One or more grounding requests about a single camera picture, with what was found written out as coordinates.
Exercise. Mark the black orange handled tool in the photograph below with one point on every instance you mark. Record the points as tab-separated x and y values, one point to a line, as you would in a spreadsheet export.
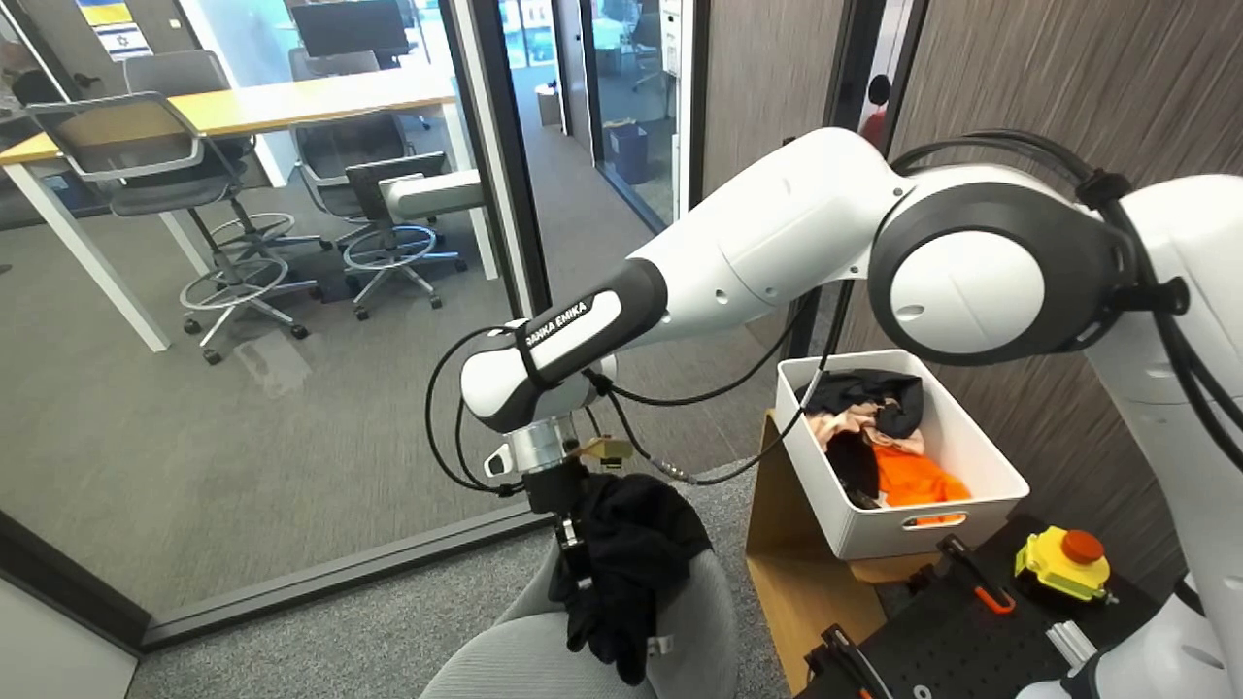
993	595

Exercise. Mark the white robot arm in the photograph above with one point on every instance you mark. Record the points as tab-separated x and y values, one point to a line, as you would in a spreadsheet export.
968	266

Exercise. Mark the grey mesh office stool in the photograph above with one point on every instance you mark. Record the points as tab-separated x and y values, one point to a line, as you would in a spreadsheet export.
138	153

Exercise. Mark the grey chair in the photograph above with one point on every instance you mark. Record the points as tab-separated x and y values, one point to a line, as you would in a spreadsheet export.
525	653

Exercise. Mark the beige pink cloth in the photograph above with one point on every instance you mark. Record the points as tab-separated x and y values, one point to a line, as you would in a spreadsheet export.
867	420

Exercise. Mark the black shirt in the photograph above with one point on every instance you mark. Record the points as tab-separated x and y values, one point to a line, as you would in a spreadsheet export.
635	553

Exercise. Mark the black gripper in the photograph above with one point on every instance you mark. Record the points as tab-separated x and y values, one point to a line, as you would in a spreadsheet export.
542	459

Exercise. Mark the orange cloth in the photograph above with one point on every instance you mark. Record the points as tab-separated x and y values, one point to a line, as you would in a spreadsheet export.
915	480

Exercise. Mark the yellow red emergency stop button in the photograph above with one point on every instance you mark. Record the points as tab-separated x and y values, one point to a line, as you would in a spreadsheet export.
1066	563

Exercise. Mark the white and wood table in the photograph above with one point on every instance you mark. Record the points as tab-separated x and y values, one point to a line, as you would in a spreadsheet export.
240	112

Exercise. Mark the white plastic basket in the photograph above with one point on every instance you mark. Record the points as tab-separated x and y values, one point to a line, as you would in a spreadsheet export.
953	440

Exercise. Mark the wooden side table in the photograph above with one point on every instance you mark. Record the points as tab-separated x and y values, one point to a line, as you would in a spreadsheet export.
798	583

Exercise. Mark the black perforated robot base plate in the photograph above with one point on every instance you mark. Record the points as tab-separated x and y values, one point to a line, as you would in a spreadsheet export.
941	644

